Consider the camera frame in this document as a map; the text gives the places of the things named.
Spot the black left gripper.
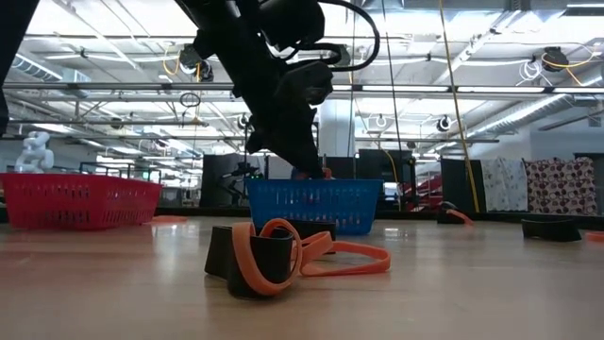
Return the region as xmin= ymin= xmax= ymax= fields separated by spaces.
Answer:
xmin=230 ymin=0 xmax=334 ymax=180

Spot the black wide rubber band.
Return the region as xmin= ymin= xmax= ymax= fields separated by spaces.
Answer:
xmin=204 ymin=225 xmax=296 ymax=300
xmin=282 ymin=218 xmax=338 ymax=256
xmin=520 ymin=217 xmax=583 ymax=244
xmin=436 ymin=201 xmax=467 ymax=227

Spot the white building column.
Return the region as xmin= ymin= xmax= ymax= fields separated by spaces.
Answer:
xmin=319 ymin=97 xmax=356 ymax=158

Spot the blue plastic basket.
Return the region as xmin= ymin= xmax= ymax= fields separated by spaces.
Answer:
xmin=244 ymin=178 xmax=384 ymax=237

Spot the black partition panel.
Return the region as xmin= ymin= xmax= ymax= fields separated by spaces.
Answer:
xmin=441 ymin=159 xmax=485 ymax=213
xmin=202 ymin=153 xmax=246 ymax=209
xmin=358 ymin=148 xmax=416 ymax=212

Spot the red metal rack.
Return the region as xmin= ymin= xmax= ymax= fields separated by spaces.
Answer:
xmin=404 ymin=177 xmax=445 ymax=213

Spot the red plastic basket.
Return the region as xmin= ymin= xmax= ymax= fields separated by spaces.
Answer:
xmin=0 ymin=172 xmax=163 ymax=231

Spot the white patterned cloth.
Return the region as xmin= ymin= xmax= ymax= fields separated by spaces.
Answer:
xmin=480 ymin=157 xmax=529 ymax=213

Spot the white robot figure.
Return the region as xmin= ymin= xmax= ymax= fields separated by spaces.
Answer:
xmin=12 ymin=129 xmax=56 ymax=174

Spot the floral patterned cloth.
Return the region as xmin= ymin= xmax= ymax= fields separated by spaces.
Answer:
xmin=523 ymin=156 xmax=598 ymax=217

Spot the hanging black cable coil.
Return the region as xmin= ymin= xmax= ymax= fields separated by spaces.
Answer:
xmin=178 ymin=91 xmax=202 ymax=109

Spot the long black cable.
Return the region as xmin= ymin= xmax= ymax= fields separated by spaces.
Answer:
xmin=380 ymin=0 xmax=403 ymax=153

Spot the long ceiling light rail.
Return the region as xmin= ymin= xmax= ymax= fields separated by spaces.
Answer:
xmin=0 ymin=82 xmax=604 ymax=94

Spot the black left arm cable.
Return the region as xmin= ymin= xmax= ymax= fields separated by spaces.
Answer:
xmin=282 ymin=0 xmax=381 ymax=73

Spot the yellow cable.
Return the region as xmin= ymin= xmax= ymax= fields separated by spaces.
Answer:
xmin=438 ymin=0 xmax=480 ymax=214

